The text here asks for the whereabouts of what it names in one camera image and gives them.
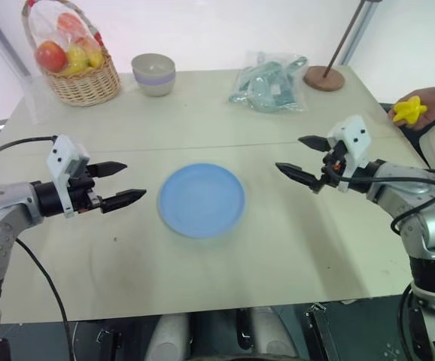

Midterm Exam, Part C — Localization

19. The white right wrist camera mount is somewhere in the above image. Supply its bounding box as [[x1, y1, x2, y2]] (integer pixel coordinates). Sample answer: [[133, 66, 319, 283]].
[[326, 114, 373, 193]]

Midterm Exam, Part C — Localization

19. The clear plastic basket wrap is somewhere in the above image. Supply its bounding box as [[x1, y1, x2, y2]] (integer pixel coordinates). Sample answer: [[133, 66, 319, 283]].
[[24, 0, 105, 76]]

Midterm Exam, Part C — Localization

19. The brown wooden stand with rod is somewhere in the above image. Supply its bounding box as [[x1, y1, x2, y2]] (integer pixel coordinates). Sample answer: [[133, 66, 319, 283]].
[[303, 0, 371, 93]]

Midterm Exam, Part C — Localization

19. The clear bag of teal items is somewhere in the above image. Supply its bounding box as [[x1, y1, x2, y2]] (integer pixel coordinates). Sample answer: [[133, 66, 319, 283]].
[[227, 50, 311, 114]]

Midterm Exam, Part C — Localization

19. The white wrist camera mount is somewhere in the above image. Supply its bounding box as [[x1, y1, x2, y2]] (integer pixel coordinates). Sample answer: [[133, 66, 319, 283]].
[[46, 134, 90, 220], [326, 114, 373, 193]]

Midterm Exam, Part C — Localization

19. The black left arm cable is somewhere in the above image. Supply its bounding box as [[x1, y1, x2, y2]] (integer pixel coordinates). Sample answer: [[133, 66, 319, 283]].
[[0, 135, 71, 361]]

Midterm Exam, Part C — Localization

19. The woven wicker basket with handle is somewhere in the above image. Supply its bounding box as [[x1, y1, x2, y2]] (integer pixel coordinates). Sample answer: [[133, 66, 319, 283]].
[[21, 0, 122, 108]]

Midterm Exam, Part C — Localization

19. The yellow star toy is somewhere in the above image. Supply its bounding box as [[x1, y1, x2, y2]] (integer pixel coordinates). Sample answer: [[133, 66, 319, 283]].
[[392, 96, 429, 127]]

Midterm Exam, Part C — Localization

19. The dark slanted frame post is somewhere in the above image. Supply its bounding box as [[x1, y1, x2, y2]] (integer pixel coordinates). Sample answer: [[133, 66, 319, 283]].
[[0, 0, 31, 78]]

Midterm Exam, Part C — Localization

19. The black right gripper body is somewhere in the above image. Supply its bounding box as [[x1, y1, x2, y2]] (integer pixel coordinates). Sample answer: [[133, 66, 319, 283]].
[[310, 141, 348, 195]]

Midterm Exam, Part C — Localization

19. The black metal bracket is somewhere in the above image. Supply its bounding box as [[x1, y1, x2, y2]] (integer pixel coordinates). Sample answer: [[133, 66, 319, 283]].
[[96, 328, 125, 361], [303, 302, 333, 361]]

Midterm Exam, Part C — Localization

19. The beige bowl with lilac band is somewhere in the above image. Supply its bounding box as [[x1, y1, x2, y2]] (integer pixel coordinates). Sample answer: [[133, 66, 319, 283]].
[[131, 53, 176, 98]]

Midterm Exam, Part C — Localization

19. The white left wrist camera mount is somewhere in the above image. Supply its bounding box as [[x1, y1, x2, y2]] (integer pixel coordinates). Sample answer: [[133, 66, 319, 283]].
[[46, 134, 90, 220]]

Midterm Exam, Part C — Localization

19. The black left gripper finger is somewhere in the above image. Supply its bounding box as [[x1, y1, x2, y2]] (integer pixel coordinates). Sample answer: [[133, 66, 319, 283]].
[[90, 161, 129, 179], [99, 189, 148, 215]]

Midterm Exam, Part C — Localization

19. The clear plastic sheet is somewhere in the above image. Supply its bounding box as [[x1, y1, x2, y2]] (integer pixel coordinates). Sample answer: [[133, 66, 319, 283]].
[[23, 73, 50, 126]]

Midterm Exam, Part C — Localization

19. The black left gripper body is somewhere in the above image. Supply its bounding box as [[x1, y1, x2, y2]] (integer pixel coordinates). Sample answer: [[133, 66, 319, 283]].
[[68, 164, 104, 216]]

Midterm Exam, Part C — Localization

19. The white rounded shape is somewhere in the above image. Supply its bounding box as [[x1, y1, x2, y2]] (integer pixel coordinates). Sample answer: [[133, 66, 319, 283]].
[[143, 313, 193, 361]]

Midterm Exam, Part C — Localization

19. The small yellow fruit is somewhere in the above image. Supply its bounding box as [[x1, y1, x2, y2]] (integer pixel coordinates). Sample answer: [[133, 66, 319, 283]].
[[87, 47, 104, 68]]

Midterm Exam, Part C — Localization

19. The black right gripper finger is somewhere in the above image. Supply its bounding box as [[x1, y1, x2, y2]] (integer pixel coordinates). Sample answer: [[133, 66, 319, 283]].
[[274, 162, 322, 190], [297, 135, 333, 153]]

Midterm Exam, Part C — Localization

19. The grey aluminium frame post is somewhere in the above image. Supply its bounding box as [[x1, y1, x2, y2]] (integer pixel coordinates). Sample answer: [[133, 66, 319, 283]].
[[346, 0, 382, 64]]

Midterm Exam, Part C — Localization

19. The blue round plate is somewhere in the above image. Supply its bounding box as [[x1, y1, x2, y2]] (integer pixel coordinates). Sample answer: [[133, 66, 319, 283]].
[[158, 162, 248, 240]]

